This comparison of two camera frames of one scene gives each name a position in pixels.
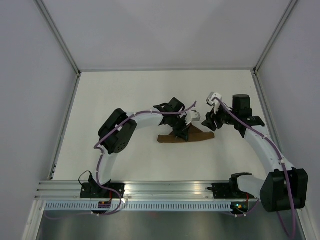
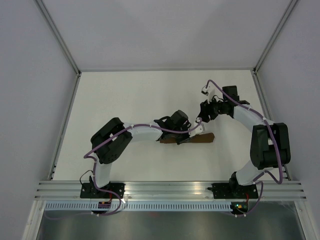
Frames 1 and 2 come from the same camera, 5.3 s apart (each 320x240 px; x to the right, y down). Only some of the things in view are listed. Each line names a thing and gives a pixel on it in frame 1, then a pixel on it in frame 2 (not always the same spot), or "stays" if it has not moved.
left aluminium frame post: (58, 36) stays
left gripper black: (182, 133) → (186, 138)
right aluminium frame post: (275, 35) stays
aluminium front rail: (134, 191) stays
